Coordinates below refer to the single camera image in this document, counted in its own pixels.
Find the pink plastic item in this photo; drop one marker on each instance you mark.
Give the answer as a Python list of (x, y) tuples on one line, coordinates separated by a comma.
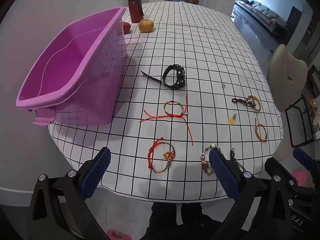
[(300, 177)]

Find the red apple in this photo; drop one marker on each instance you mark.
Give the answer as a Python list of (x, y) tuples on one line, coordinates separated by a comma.
[(126, 28)]

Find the orange fruit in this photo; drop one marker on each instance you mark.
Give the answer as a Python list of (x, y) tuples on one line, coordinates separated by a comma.
[(146, 26)]

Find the yellow charm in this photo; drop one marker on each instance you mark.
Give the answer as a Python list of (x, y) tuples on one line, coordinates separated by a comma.
[(230, 121)]

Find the grey sofa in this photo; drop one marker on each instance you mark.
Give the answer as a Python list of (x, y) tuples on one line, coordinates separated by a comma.
[(265, 12)]

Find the pink plastic object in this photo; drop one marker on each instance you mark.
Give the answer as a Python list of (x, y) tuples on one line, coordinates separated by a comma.
[(117, 235)]

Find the black wrist watch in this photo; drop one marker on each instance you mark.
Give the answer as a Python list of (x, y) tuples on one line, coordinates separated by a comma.
[(180, 76)]

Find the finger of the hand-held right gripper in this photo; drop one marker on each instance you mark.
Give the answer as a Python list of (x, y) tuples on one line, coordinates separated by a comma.
[(280, 170), (303, 160)]

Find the red water bottle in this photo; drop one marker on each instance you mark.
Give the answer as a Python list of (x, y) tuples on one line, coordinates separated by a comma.
[(135, 8)]

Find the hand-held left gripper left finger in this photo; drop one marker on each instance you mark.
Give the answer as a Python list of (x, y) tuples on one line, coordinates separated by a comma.
[(96, 173)]

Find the person's dark trousers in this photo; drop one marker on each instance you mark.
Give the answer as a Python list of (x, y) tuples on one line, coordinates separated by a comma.
[(165, 222)]

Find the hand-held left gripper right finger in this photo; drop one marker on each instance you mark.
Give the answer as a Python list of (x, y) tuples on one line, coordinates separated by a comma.
[(223, 175)]

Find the purple plastic bin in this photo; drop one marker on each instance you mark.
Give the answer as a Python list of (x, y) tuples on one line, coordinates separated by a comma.
[(70, 62)]

